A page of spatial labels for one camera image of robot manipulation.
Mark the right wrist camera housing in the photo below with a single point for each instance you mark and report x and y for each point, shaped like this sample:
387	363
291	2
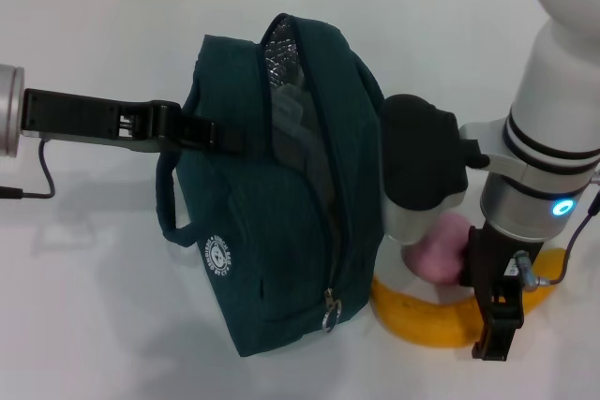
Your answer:
422	152

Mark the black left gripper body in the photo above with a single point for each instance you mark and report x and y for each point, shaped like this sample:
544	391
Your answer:
79	119

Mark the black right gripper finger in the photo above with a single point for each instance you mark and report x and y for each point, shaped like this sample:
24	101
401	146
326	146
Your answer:
501	320

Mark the pink toy peach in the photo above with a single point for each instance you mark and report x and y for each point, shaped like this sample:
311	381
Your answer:
436	259

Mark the yellow banana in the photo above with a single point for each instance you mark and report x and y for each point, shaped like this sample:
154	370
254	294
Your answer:
422	320

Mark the dark green lunch bag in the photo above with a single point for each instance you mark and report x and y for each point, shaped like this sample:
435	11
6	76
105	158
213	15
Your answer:
244	231

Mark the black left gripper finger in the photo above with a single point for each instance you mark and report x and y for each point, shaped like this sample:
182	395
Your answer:
201	135

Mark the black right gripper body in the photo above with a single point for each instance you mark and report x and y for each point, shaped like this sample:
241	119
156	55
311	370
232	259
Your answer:
492	259

